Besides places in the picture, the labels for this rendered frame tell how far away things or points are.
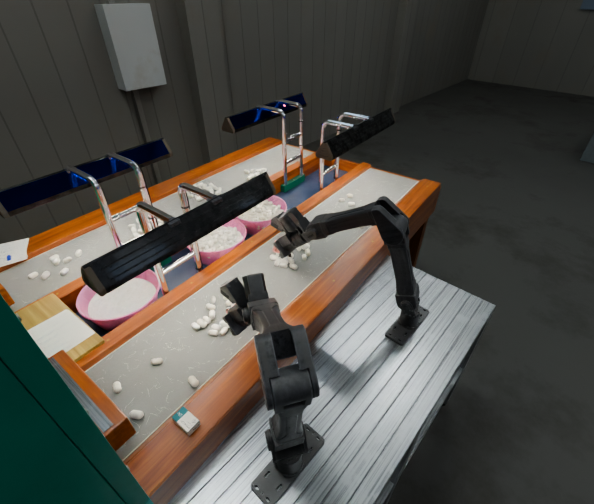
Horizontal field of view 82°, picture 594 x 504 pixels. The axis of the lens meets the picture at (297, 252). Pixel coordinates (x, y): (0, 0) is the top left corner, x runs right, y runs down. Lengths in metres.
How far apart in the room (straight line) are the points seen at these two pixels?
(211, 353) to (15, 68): 2.31
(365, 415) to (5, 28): 2.78
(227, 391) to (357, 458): 0.37
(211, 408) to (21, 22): 2.55
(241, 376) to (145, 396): 0.26
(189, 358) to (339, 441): 0.47
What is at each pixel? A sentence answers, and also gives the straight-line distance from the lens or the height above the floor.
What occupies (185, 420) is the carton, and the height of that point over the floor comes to 0.78.
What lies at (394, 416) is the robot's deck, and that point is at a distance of 1.07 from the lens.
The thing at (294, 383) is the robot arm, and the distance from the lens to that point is 0.61.
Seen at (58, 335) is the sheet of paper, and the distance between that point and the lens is 1.27.
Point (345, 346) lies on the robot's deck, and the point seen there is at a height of 0.67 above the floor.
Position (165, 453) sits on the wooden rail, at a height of 0.77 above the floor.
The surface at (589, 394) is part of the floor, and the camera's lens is 2.34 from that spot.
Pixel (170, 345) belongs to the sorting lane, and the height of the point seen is 0.74.
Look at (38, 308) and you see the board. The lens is 1.40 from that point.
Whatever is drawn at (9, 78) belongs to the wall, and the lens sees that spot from 2.94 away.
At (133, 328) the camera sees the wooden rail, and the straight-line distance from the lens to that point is 1.20.
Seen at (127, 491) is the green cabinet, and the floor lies 0.92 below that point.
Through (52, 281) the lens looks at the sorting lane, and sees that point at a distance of 1.56.
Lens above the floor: 1.60
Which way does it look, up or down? 37 degrees down
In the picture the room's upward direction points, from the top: straight up
